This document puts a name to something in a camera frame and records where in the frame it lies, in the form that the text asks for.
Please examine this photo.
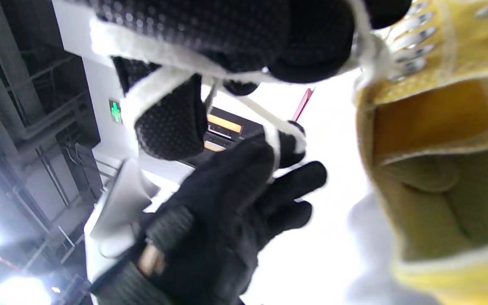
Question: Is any black double door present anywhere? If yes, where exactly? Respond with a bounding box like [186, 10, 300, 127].
[180, 106, 266, 168]

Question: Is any person's left hand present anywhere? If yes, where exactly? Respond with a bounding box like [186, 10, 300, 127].
[134, 121, 328, 305]

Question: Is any person's right hand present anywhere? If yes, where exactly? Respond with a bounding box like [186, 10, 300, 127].
[70, 0, 412, 161]

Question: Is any white shoe lace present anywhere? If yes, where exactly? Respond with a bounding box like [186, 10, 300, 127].
[89, 0, 393, 183]

